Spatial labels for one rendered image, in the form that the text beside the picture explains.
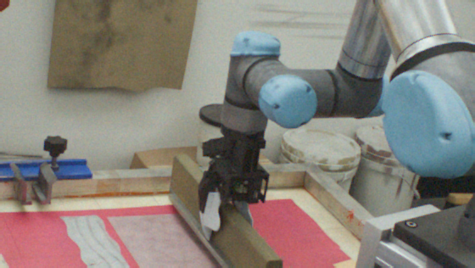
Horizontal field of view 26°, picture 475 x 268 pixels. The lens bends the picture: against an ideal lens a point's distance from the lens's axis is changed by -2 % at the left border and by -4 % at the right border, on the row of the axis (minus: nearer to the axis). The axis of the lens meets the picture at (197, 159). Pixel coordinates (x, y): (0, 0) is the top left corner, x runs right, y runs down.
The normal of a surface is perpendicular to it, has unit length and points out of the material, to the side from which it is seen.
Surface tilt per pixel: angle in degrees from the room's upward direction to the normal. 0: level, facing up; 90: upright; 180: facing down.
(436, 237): 0
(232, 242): 90
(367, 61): 102
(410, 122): 95
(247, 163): 90
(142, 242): 0
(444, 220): 0
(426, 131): 95
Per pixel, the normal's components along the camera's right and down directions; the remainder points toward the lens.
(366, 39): -0.41, 0.46
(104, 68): 0.65, 0.38
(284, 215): 0.13, -0.92
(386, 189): -0.11, 0.42
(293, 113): 0.36, 0.43
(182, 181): -0.92, 0.03
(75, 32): 0.13, 0.40
